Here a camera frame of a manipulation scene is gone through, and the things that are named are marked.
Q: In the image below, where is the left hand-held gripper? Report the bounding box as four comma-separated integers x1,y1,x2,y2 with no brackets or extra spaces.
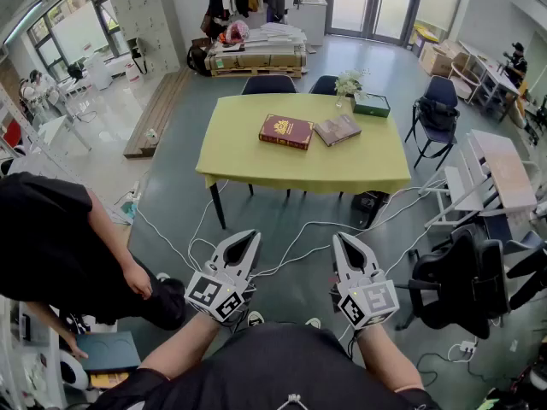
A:
184,228,263,325

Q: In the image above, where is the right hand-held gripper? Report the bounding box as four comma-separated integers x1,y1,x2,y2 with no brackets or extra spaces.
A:
331,231,401,331

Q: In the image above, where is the thick red book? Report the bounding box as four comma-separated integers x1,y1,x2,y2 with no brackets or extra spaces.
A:
258,114,315,151

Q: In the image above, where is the brown book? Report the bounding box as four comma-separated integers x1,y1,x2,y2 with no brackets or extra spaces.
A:
314,114,363,148

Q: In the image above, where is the person's left forearm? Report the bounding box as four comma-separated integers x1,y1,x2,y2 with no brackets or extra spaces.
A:
139,312,234,380

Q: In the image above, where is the person's right forearm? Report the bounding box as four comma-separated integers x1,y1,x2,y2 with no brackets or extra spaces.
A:
356,322,426,395

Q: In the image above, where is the black box under table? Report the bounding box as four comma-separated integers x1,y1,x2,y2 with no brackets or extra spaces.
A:
350,190,390,230

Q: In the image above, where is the yellow-green tablecloth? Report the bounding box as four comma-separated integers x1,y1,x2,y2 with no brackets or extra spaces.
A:
195,93,412,196

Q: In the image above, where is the black office chair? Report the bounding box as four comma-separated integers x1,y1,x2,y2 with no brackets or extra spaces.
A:
395,223,513,342

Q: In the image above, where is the person's black clothing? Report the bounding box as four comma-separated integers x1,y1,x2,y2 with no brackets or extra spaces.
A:
98,321,441,410

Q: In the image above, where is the dark green box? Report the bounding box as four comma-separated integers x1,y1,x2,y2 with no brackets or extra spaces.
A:
350,93,392,119

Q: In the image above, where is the wooden floor platform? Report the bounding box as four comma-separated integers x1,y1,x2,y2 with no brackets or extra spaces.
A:
122,67,193,161

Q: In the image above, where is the dark blue chair with bag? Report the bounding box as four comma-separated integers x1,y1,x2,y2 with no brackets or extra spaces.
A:
403,74,462,172

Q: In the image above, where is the dark teal board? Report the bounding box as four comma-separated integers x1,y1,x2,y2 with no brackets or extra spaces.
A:
75,330,143,373

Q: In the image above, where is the glass vase with white flowers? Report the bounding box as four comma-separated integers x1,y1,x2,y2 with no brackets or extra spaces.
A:
333,68,371,109

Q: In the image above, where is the white shelf unit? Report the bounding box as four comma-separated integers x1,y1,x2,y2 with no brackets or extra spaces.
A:
418,128,538,230

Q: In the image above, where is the wooden pallet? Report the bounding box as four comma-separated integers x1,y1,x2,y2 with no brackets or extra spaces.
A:
209,66,305,79

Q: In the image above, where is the long cardboard box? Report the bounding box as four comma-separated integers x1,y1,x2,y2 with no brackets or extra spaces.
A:
203,50,308,71

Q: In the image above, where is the black backpack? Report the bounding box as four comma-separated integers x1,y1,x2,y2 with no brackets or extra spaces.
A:
186,43,213,77

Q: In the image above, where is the white small table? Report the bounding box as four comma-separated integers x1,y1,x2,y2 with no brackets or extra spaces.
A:
37,114,93,153

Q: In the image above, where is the pink bag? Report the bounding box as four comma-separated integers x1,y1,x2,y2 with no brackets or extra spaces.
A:
225,19,250,44

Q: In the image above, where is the cardboard boxes pile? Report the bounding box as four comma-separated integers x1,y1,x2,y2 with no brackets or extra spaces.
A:
418,38,471,79

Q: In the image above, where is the white long desk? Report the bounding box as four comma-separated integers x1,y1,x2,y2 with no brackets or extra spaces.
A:
456,40,523,123

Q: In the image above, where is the white chest cabinet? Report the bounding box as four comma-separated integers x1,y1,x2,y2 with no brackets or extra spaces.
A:
286,0,329,47

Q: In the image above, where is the white locker cabinet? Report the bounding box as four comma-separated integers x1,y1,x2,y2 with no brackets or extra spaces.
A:
109,0,183,76

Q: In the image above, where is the glass double door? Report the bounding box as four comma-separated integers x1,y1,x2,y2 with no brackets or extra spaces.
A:
324,0,422,44

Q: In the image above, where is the white cable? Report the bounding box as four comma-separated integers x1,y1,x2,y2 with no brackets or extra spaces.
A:
135,179,232,273
250,184,446,279

